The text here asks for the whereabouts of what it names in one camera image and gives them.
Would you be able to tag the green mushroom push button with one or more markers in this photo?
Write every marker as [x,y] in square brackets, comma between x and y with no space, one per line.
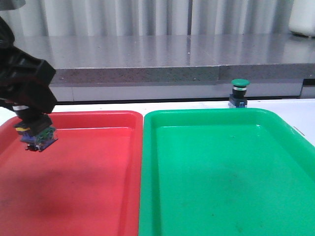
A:
[237,97]

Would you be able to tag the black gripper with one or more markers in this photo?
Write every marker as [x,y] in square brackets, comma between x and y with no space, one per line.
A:
[24,79]

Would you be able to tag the white container in background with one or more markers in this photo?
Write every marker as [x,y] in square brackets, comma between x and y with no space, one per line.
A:
[302,18]

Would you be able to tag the red mushroom push button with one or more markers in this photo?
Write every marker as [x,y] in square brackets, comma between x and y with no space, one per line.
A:
[35,128]

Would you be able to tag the green plastic tray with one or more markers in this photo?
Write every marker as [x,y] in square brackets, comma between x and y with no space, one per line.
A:
[225,172]

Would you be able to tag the red plastic tray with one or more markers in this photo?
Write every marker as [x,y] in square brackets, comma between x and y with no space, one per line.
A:
[87,183]

